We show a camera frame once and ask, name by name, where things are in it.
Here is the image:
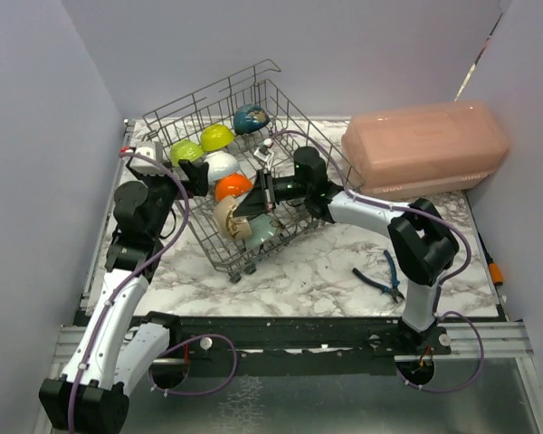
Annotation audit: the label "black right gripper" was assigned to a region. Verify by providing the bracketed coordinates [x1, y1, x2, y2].
[234, 168, 311, 217]

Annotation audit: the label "white round bowl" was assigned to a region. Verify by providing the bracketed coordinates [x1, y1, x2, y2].
[214, 173, 253, 203]

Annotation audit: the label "celadon green bowl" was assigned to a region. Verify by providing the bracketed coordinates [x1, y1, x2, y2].
[244, 214, 284, 250]

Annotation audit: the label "beige patterned bowl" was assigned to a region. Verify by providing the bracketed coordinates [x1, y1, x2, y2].
[213, 196, 252, 241]

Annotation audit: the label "grey bowl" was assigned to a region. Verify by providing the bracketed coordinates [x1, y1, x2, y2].
[205, 150, 240, 184]

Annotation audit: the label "yellow-green bowl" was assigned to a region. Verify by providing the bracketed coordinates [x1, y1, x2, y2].
[200, 124, 234, 152]

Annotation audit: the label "dark brown bowl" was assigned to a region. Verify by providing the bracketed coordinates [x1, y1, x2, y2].
[233, 104, 270, 135]

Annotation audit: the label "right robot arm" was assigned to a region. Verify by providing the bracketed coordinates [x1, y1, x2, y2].
[233, 146, 459, 354]

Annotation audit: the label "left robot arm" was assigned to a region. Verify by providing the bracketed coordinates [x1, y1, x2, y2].
[39, 160, 209, 433]

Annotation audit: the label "orange-tipped screwdriver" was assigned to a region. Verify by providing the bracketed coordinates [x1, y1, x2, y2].
[477, 232, 504, 288]

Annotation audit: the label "grey wire dish rack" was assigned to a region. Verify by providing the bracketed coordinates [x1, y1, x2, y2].
[140, 59, 366, 285]

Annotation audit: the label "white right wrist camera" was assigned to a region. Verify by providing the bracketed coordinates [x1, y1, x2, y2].
[253, 138, 274, 170]

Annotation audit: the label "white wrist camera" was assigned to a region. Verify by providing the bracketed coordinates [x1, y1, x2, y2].
[121, 141, 163, 176]
[253, 138, 274, 170]

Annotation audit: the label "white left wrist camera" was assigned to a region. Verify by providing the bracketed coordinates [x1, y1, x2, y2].
[121, 141, 163, 176]

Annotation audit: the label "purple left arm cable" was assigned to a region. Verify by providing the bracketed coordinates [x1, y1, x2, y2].
[66, 151, 239, 433]

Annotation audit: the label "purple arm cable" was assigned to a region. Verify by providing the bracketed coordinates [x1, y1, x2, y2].
[271, 129, 486, 394]
[66, 151, 239, 433]

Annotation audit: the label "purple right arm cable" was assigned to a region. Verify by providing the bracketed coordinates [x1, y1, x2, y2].
[271, 129, 486, 394]

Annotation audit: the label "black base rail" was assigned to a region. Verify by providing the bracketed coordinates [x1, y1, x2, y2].
[130, 314, 453, 376]

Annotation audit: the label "blue-handled pliers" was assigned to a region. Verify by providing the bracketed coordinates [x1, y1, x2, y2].
[352, 249, 406, 303]

